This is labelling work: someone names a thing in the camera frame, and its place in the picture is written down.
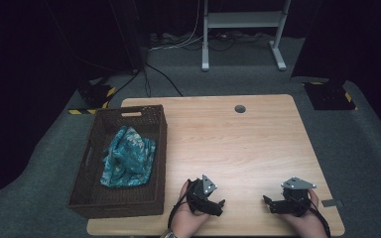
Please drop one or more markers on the white metal stand frame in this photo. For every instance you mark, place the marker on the white metal stand frame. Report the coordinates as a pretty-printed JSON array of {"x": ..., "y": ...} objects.
[{"x": 244, "y": 20}]

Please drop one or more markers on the grey round table grommet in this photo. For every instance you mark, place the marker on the grey round table grommet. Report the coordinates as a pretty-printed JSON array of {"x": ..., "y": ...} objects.
[{"x": 240, "y": 109}]

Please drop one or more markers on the brown wicker basket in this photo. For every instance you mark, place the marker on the brown wicker basket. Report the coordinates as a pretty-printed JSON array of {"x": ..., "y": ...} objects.
[{"x": 125, "y": 201}]

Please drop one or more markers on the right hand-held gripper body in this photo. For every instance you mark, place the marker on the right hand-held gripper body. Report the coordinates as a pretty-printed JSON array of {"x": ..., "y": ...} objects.
[{"x": 297, "y": 198}]

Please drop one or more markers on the yellow black hazard tape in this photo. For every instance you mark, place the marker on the yellow black hazard tape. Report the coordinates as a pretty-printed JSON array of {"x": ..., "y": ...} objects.
[{"x": 79, "y": 111}]

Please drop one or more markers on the silver wristwatch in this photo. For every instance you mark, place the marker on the silver wristwatch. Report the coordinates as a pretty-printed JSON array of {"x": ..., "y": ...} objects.
[{"x": 169, "y": 234}]

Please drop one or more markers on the teal floral shirt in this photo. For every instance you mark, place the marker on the teal floral shirt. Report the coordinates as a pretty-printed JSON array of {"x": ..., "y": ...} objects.
[{"x": 129, "y": 158}]

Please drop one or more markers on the grey tape piece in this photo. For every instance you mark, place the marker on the grey tape piece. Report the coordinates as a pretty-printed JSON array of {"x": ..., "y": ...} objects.
[{"x": 332, "y": 203}]

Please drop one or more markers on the person's right hand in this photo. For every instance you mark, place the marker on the person's right hand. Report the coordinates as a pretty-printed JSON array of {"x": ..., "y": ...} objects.
[{"x": 307, "y": 224}]

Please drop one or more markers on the person's left hand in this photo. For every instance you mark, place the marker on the person's left hand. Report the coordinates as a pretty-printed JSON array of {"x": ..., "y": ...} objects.
[{"x": 185, "y": 221}]

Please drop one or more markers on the black upright column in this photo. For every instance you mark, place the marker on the black upright column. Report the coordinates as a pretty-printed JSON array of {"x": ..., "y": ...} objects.
[{"x": 132, "y": 33}]

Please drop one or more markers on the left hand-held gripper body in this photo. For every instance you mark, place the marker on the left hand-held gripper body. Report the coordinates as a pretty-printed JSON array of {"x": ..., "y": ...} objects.
[{"x": 198, "y": 195}]

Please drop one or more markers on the black floor base plate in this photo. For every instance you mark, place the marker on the black floor base plate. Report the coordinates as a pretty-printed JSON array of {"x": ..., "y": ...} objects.
[
  {"x": 329, "y": 95},
  {"x": 96, "y": 94}
]

